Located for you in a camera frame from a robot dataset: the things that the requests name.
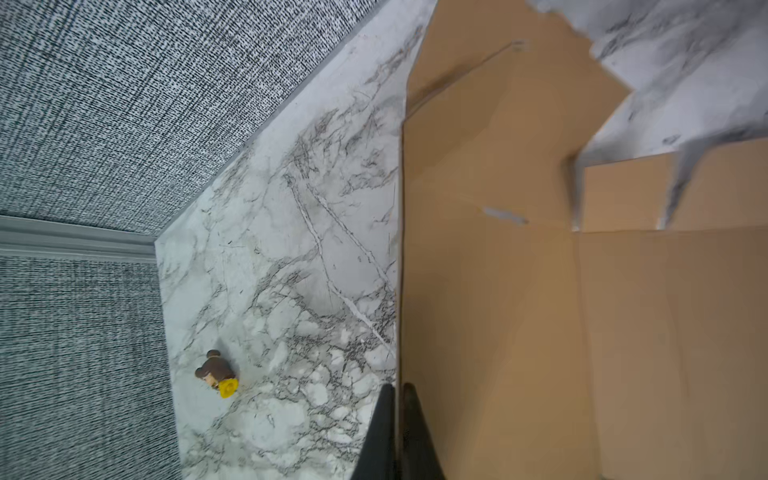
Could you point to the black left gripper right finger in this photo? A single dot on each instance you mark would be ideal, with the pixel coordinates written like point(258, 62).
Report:
point(419, 459)

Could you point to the brown cardboard box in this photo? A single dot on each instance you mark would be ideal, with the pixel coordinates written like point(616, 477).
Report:
point(571, 308)

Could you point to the small brown yellow toy figure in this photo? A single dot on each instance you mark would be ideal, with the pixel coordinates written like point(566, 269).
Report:
point(218, 374)

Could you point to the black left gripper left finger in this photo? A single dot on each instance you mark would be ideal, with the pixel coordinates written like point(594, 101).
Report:
point(377, 456)

